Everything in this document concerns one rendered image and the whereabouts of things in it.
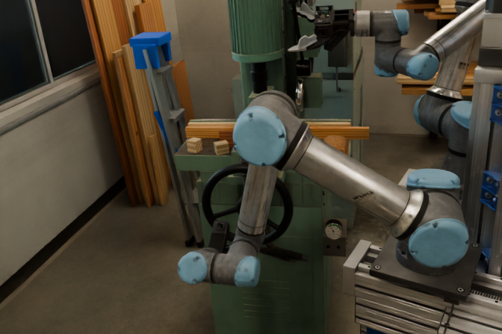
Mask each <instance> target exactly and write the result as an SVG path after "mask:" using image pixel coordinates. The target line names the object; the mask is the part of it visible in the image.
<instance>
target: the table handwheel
mask: <svg viewBox="0 0 502 334"><path fill-rule="evenodd" d="M248 167H249V164H233V165H229V166H227V167H224V168H222V169H220V170H218V171H217V172H216V173H214V174H213V175H212V176H211V177H210V179H209V180H208V181H207V182H206V184H205V187H204V189H203V192H202V210H203V213H204V215H205V218H206V220H207V221H208V223H209V224H210V226H211V227H213V224H214V221H215V220H217V218H219V217H223V216H226V215H228V214H233V213H236V212H237V213H238V214H240V210H241V203H242V198H243V196H242V197H241V198H240V199H239V200H238V204H237V205H236V207H234V208H230V209H227V210H225V211H221V212H218V213H215V214H213V211H212V209H211V193H212V191H213V189H214V186H215V185H216V184H217V183H218V182H219V181H220V180H221V179H223V178H224V177H226V176H229V175H232V174H235V173H247V172H248ZM275 188H276V189H277V191H278V192H279V193H280V195H281V197H282V200H283V203H284V215H283V218H282V221H281V223H280V224H279V225H277V224H275V223H274V222H273V221H272V220H270V219H267V224H268V225H269V226H271V227H272V228H274V229H275V230H273V231H272V232H271V233H269V234H267V235H265V236H264V243H263V244H262V245H265V244H269V243H271V242H273V241H275V240H276V239H278V238H279V237H280V236H282V235H283V234H284V233H285V231H286V230H287V229H288V227H289V225H290V223H291V220H292V217H293V211H294V208H293V202H292V198H291V195H290V193H289V191H288V189H287V187H286V186H285V184H284V183H283V182H282V180H281V179H280V178H279V177H277V178H276V184H275ZM234 238H235V233H232V232H230V231H229V235H228V239H227V240H228V241H231V242H233V240H234Z"/></svg>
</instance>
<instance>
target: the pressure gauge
mask: <svg viewBox="0 0 502 334"><path fill-rule="evenodd" d="M331 227H332V228H331ZM333 231H334V232H333ZM324 234H325V236H326V237H328V238H330V239H332V240H333V241H335V240H336V239H338V238H340V237H341V236H342V235H343V225H342V223H341V222H340V221H339V220H335V219H332V220H328V221H327V222H326V223H325V227H324Z"/></svg>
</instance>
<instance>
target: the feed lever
mask: <svg viewBox="0 0 502 334"><path fill-rule="evenodd" d="M287 2H288V3H289V4H291V8H292V13H293V18H294V25H295V30H296V35H297V43H299V40H300V38H301V36H300V27H299V22H298V16H297V8H296V3H297V2H298V0H287ZM311 73H312V63H311V61H310V60H305V59H304V54H303V51H300V60H297V76H310V75H311Z"/></svg>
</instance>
